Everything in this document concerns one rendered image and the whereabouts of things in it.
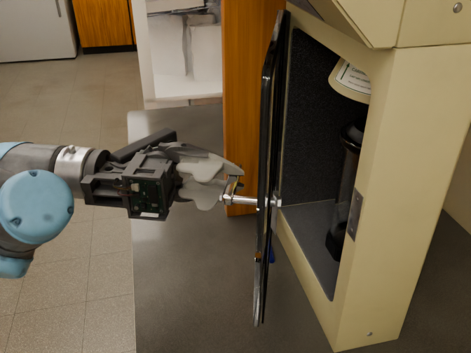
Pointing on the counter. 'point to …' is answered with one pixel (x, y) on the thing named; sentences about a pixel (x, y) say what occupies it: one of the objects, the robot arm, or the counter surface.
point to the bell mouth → (350, 82)
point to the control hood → (362, 19)
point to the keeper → (355, 213)
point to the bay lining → (313, 123)
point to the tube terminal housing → (393, 166)
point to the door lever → (229, 197)
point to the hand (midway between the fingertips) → (235, 176)
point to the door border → (267, 149)
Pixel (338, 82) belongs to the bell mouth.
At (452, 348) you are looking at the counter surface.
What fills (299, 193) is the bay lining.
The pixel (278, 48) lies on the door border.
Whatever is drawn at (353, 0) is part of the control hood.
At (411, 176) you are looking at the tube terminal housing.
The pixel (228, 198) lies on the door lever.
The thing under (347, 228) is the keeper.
